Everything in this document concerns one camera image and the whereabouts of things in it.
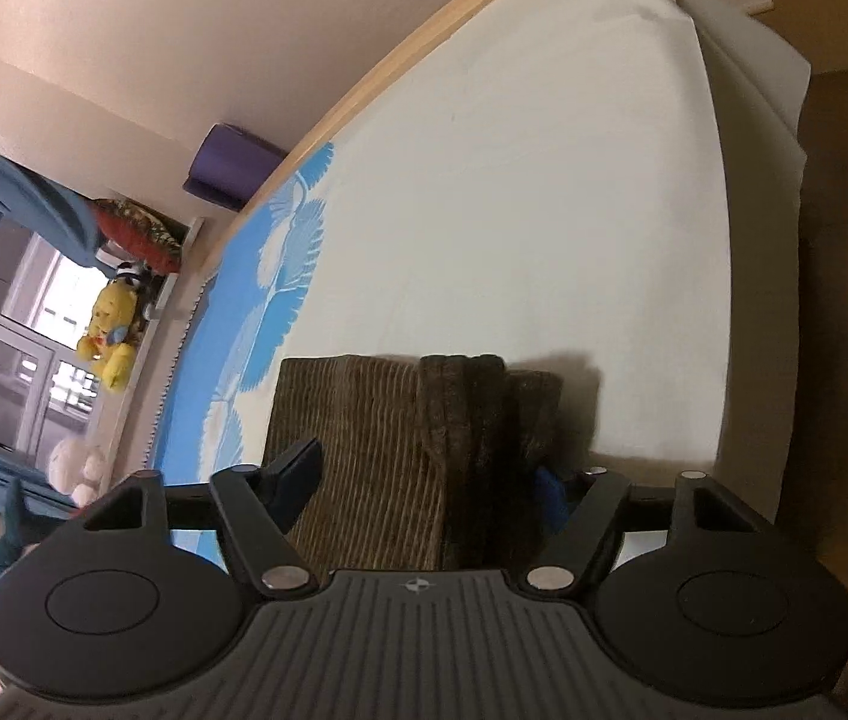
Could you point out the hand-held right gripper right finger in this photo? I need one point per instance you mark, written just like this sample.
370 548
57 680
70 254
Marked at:
555 501

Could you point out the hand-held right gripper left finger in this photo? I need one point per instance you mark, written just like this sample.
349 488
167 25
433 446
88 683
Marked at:
296 481

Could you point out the white plush toy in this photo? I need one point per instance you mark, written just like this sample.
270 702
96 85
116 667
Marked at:
78 469

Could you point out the yellow bear plush toy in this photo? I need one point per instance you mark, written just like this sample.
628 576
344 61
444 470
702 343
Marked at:
112 337

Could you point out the white window sill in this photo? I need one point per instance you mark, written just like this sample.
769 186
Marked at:
180 262

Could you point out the red patterned cushion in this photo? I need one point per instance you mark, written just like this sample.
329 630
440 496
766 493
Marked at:
142 236

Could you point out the blue patterned bed sheet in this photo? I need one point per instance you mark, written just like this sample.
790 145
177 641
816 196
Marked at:
506 202

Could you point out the window with railing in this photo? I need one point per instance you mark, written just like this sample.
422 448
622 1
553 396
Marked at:
11 360

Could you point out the blue curtain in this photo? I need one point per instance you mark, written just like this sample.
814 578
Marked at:
26 202

